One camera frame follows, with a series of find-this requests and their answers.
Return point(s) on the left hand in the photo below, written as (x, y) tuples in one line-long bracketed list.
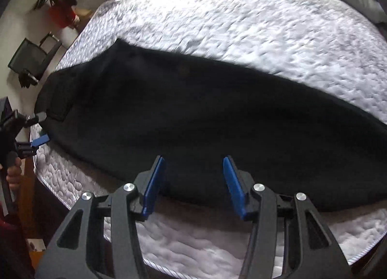
[(14, 175)]

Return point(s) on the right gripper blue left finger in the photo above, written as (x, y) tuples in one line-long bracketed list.
[(148, 185)]

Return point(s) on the black pants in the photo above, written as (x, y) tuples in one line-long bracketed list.
[(128, 105)]

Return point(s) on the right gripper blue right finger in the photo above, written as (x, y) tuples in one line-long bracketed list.
[(239, 184)]

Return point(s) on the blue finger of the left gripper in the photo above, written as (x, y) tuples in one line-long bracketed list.
[(36, 118), (36, 143)]

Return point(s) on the black mesh chair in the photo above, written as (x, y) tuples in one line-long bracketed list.
[(30, 60)]

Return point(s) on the grey quilted mattress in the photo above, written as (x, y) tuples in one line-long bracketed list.
[(323, 43)]

